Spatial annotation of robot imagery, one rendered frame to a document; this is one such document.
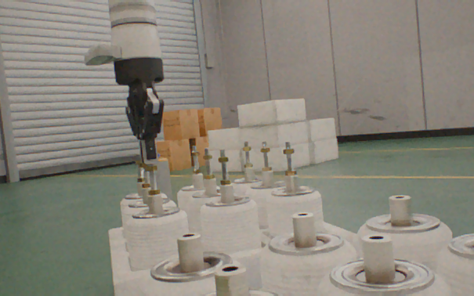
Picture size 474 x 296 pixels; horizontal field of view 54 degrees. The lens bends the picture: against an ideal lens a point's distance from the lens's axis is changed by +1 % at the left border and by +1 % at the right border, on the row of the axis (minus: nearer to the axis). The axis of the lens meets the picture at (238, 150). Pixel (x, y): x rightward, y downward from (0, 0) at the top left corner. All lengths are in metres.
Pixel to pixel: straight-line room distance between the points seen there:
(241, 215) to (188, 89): 6.68
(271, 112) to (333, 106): 3.23
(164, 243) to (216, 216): 0.09
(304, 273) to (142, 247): 0.34
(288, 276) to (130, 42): 0.43
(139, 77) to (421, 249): 0.45
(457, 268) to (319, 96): 6.40
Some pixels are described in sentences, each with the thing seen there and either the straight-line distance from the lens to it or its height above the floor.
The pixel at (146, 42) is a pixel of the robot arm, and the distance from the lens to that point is 0.72.
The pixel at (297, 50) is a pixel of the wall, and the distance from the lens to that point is 7.02.
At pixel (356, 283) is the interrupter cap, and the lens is 0.36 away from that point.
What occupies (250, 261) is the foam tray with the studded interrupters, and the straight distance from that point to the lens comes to 0.72.
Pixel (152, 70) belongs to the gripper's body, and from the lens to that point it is 0.71.
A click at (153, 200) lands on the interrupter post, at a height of 0.27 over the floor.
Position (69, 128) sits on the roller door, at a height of 0.56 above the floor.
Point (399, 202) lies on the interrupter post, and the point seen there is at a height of 0.28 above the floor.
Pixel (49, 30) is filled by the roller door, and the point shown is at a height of 1.79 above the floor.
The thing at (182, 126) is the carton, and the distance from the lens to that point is 4.65.
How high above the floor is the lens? 0.38
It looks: 3 degrees down
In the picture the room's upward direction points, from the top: 6 degrees counter-clockwise
